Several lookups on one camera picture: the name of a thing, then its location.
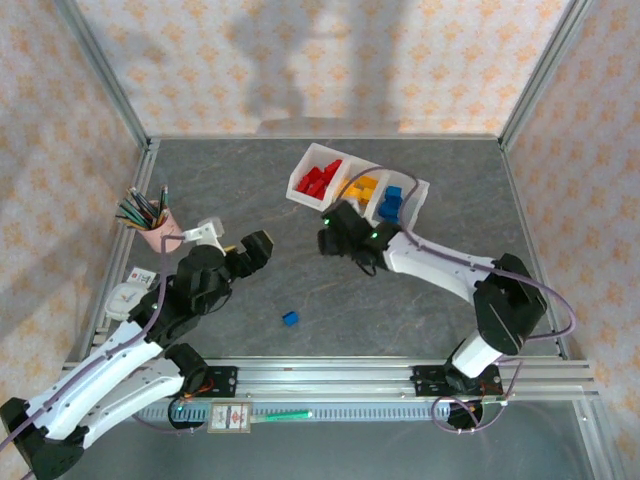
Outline aluminium frame post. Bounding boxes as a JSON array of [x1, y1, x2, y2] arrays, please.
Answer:
[[53, 0, 154, 151], [498, 0, 599, 151]]

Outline black round cable port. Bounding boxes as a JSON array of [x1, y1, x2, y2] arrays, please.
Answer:
[[446, 399, 485, 434], [167, 397, 201, 434]]

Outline framed printed label card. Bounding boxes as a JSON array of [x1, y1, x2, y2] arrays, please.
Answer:
[[206, 401, 252, 436]]

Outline wide aluminium mounting rail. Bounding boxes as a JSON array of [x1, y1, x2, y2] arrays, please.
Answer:
[[53, 357, 600, 402]]

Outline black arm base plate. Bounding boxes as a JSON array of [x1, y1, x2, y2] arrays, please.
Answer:
[[408, 363, 503, 400], [146, 364, 239, 400]]

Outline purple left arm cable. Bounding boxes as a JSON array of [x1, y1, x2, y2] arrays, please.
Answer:
[[0, 232, 201, 451]]

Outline grey slotted cable duct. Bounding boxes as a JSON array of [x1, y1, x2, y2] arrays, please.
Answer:
[[134, 402, 506, 424]]

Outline pink pencil cup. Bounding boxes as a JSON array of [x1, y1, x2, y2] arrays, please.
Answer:
[[142, 199, 184, 254]]

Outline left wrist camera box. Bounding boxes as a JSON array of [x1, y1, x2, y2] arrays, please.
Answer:
[[182, 215, 225, 247]]

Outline aluminium frame leg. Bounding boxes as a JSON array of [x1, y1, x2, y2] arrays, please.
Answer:
[[572, 399, 624, 480]]

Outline aluminium table edge rail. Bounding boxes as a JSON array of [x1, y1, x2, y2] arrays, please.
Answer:
[[79, 139, 162, 361], [498, 139, 572, 361], [149, 133, 504, 142]]

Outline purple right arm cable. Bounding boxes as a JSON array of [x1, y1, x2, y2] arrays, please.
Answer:
[[344, 166, 576, 436]]

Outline green pen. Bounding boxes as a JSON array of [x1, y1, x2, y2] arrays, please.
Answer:
[[252, 408, 314, 425]]

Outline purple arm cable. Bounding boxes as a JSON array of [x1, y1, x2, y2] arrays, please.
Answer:
[[344, 166, 576, 436], [0, 232, 201, 451]]

